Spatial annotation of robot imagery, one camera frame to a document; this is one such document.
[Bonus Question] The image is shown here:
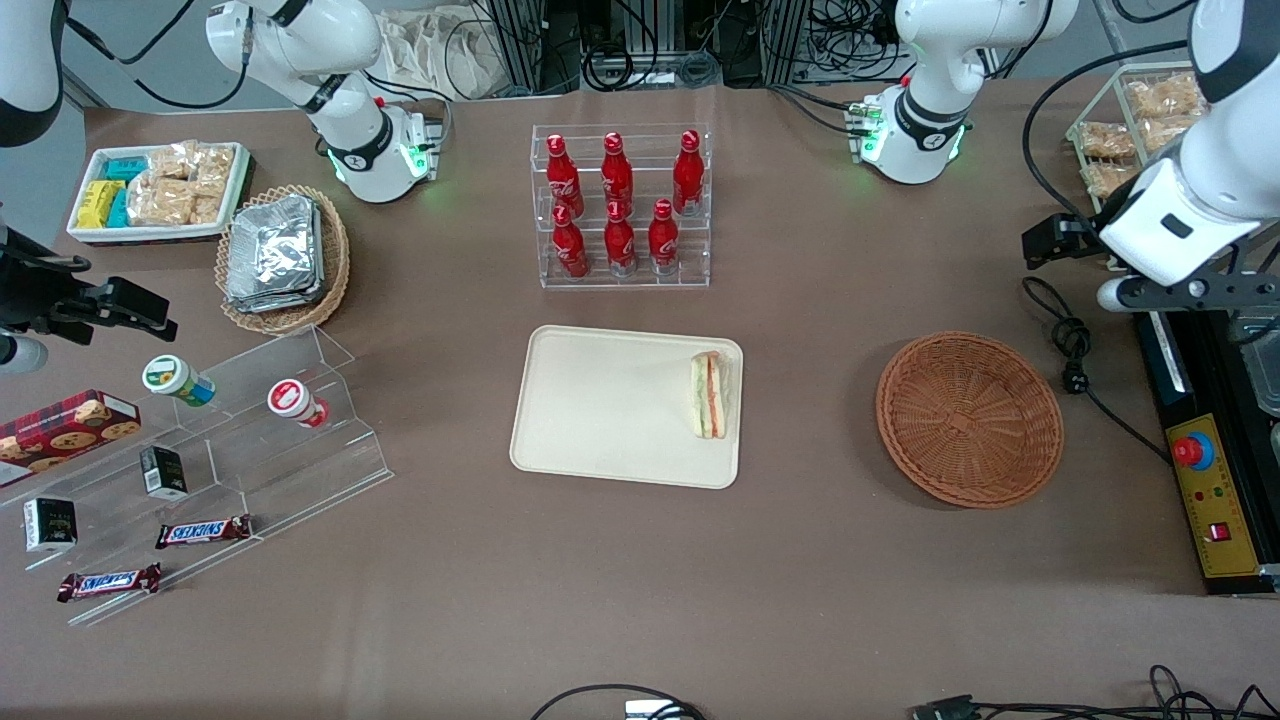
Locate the Snickers bar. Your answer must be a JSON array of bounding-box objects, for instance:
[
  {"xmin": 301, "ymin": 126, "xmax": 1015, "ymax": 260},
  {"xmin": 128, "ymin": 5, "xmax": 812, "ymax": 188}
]
[
  {"xmin": 57, "ymin": 563, "xmax": 163, "ymax": 603},
  {"xmin": 155, "ymin": 514, "xmax": 253, "ymax": 550}
]

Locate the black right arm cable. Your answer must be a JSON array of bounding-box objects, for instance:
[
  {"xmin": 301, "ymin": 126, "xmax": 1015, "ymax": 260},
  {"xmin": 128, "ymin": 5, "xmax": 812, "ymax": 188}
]
[{"xmin": 65, "ymin": 0, "xmax": 251, "ymax": 111}]

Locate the white wire rack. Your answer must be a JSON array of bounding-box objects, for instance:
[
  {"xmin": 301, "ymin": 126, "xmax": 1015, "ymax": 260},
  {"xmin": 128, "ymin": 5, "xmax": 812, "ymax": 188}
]
[{"xmin": 1066, "ymin": 60, "xmax": 1216, "ymax": 271}]

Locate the black yellow emergency-stop box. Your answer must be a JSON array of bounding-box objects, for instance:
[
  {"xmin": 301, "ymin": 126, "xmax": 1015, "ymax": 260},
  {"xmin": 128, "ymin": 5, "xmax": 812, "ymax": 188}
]
[{"xmin": 1135, "ymin": 310, "xmax": 1280, "ymax": 598}]

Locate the black looped cable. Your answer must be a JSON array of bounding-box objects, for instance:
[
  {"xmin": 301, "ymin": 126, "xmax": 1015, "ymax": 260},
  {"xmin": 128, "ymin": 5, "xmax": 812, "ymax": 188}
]
[{"xmin": 530, "ymin": 684, "xmax": 706, "ymax": 720}]

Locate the brown round wicker basket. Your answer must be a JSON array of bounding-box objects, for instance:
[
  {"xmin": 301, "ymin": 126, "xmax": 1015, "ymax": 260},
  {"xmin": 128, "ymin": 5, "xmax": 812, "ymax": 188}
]
[{"xmin": 875, "ymin": 331, "xmax": 1065, "ymax": 511}]

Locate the yellow snack packet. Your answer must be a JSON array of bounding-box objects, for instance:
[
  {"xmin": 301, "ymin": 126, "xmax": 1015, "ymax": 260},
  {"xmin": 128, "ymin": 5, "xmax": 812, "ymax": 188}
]
[{"xmin": 76, "ymin": 180, "xmax": 126, "ymax": 229}]

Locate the clear plastic container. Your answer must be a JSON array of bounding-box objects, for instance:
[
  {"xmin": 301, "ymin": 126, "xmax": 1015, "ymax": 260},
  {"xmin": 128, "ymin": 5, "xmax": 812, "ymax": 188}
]
[{"xmin": 1232, "ymin": 305, "xmax": 1280, "ymax": 419}]

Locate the clear acrylic bottle rack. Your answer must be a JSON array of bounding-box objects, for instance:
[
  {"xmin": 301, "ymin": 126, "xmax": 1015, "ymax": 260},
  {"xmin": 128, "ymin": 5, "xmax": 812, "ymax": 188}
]
[{"xmin": 531, "ymin": 123, "xmax": 712, "ymax": 291}]

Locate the red-lid yogurt cup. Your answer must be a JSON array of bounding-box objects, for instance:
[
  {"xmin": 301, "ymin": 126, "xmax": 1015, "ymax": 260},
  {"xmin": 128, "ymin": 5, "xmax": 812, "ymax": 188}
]
[{"xmin": 266, "ymin": 378, "xmax": 330, "ymax": 429}]

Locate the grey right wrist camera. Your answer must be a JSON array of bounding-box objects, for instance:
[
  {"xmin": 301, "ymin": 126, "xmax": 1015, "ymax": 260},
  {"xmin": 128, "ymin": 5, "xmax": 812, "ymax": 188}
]
[{"xmin": 0, "ymin": 335, "xmax": 48, "ymax": 376}]

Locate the silver foil pouch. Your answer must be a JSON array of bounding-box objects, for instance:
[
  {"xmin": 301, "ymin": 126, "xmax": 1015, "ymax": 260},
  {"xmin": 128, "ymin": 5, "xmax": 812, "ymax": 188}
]
[
  {"xmin": 225, "ymin": 285, "xmax": 327, "ymax": 314},
  {"xmin": 228, "ymin": 195, "xmax": 321, "ymax": 299}
]

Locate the black cable with connector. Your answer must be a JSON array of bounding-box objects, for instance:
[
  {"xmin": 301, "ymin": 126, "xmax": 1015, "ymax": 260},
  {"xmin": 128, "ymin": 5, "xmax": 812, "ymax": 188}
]
[{"xmin": 912, "ymin": 665, "xmax": 1280, "ymax": 720}]

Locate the small black box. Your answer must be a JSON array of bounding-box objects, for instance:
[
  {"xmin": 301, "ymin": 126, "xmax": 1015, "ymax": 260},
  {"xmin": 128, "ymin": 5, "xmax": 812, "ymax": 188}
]
[
  {"xmin": 23, "ymin": 497, "xmax": 79, "ymax": 554},
  {"xmin": 139, "ymin": 445, "xmax": 189, "ymax": 501}
]

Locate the black power cable with plug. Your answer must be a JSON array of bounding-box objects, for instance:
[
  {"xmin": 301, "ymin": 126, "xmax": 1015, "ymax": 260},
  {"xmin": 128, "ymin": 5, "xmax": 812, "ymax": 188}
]
[{"xmin": 1020, "ymin": 275, "xmax": 1173, "ymax": 466}]

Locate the white rectangular snack tray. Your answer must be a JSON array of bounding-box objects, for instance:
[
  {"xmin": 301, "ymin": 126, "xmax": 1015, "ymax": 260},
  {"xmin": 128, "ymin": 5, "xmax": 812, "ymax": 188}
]
[{"xmin": 66, "ymin": 141, "xmax": 253, "ymax": 246}]

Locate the beige fabric bag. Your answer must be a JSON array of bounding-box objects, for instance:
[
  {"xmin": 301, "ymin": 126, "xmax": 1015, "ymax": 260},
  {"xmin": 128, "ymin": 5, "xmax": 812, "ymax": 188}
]
[{"xmin": 378, "ymin": 8, "xmax": 519, "ymax": 101}]

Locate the clear acrylic stepped shelf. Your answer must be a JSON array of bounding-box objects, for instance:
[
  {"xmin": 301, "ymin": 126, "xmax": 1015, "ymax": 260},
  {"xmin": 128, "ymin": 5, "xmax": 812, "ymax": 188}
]
[{"xmin": 0, "ymin": 323, "xmax": 394, "ymax": 628}]

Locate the triangular sandwich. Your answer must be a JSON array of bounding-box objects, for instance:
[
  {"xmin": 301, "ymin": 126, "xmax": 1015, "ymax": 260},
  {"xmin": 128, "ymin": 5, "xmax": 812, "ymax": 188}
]
[{"xmin": 689, "ymin": 351, "xmax": 734, "ymax": 440}]

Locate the light oval wicker basket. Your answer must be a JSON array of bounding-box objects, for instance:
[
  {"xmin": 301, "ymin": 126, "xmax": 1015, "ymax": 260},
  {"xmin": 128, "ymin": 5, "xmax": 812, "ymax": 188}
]
[{"xmin": 214, "ymin": 184, "xmax": 351, "ymax": 336}]

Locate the cream plastic tray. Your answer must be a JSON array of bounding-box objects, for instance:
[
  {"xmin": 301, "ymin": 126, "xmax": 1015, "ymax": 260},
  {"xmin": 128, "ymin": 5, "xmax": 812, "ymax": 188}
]
[{"xmin": 509, "ymin": 324, "xmax": 745, "ymax": 491}]

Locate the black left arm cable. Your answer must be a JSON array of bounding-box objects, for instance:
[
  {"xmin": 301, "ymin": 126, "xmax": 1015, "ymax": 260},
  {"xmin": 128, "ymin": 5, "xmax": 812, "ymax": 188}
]
[{"xmin": 1022, "ymin": 40, "xmax": 1196, "ymax": 221}]

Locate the black wrist mount bracket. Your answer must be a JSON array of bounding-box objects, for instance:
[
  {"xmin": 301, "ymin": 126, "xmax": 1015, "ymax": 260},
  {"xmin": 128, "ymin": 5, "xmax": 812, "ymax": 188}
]
[{"xmin": 1130, "ymin": 268, "xmax": 1280, "ymax": 314}]

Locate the green-lid yogurt cup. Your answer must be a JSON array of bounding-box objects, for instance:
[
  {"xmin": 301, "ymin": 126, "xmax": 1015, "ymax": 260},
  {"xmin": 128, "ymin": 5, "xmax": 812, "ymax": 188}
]
[{"xmin": 141, "ymin": 354, "xmax": 217, "ymax": 407}]

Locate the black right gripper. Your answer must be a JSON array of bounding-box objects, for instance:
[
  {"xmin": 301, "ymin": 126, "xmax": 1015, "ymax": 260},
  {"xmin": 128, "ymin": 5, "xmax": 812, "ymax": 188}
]
[{"xmin": 0, "ymin": 228, "xmax": 179, "ymax": 343}]

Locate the red cola bottle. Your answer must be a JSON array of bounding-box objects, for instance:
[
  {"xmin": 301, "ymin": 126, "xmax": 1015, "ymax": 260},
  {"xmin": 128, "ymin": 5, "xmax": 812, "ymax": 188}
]
[
  {"xmin": 545, "ymin": 133, "xmax": 584, "ymax": 216},
  {"xmin": 551, "ymin": 205, "xmax": 590, "ymax": 279},
  {"xmin": 601, "ymin": 131, "xmax": 634, "ymax": 213},
  {"xmin": 648, "ymin": 198, "xmax": 681, "ymax": 276},
  {"xmin": 672, "ymin": 129, "xmax": 705, "ymax": 217},
  {"xmin": 604, "ymin": 200, "xmax": 638, "ymax": 277}
]

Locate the red tartan cookie box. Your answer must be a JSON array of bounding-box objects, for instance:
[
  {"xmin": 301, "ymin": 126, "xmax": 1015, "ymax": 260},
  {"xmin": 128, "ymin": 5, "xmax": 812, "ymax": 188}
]
[{"xmin": 0, "ymin": 389, "xmax": 142, "ymax": 491}]

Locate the black cable bundle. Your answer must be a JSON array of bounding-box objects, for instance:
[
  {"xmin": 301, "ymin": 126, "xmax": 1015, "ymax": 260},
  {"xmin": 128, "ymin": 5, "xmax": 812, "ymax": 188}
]
[{"xmin": 545, "ymin": 0, "xmax": 761, "ymax": 91}]

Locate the aluminium frame post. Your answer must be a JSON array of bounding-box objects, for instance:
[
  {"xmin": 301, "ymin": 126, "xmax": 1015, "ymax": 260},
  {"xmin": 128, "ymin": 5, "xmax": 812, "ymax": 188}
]
[
  {"xmin": 488, "ymin": 0, "xmax": 549, "ymax": 96},
  {"xmin": 760, "ymin": 0, "xmax": 813, "ymax": 86}
]

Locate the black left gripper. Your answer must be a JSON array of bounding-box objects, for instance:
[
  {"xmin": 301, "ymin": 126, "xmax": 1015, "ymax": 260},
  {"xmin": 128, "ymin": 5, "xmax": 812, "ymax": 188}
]
[{"xmin": 1022, "ymin": 212, "xmax": 1113, "ymax": 269}]

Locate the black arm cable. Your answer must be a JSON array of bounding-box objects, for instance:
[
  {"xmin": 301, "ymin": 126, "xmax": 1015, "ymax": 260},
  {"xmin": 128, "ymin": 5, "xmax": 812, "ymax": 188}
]
[
  {"xmin": 1022, "ymin": 40, "xmax": 1196, "ymax": 221},
  {"xmin": 65, "ymin": 0, "xmax": 251, "ymax": 111}
]

